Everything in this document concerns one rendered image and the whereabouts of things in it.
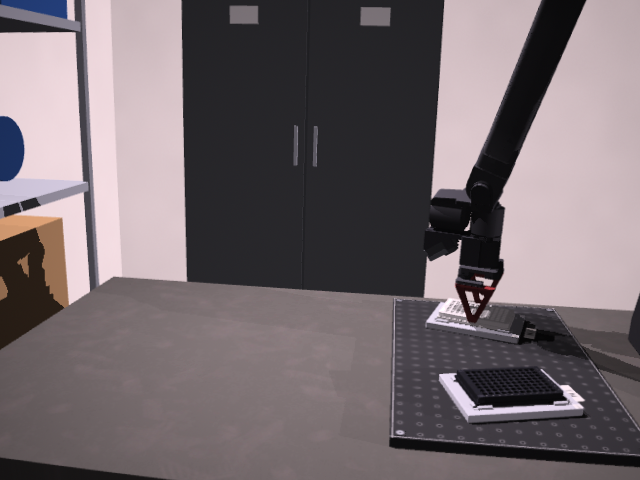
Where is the white label plate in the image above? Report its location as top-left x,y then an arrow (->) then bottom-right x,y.
561,385 -> 585,402

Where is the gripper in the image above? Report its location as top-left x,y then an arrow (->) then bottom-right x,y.
455,235 -> 504,323

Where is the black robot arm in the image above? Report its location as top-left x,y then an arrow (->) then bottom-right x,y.
423,0 -> 587,267

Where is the white well plate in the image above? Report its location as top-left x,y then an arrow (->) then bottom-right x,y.
437,298 -> 515,331

